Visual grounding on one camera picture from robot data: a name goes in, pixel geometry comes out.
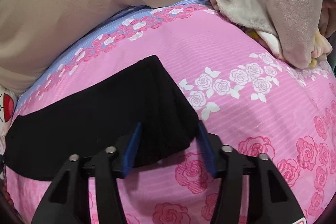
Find pink rose print bed sheet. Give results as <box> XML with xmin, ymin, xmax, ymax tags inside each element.
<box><xmin>0</xmin><ymin>0</ymin><xmax>336</xmax><ymax>224</ymax></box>

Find beige cloth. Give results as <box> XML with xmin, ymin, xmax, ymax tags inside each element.
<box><xmin>0</xmin><ymin>0</ymin><xmax>210</xmax><ymax>95</ymax></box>

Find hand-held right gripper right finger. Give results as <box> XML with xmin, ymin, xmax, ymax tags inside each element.
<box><xmin>197</xmin><ymin>120</ymin><xmax>306</xmax><ymax>224</ymax></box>

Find white pillow with red print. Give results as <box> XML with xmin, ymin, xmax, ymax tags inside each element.
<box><xmin>0</xmin><ymin>87</ymin><xmax>18</xmax><ymax>136</ymax></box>

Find black pants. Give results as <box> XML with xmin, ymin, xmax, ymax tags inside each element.
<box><xmin>5</xmin><ymin>55</ymin><xmax>200</xmax><ymax>182</ymax></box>

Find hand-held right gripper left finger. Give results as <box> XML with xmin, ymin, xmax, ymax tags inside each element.
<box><xmin>31</xmin><ymin>123</ymin><xmax>143</xmax><ymax>224</ymax></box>

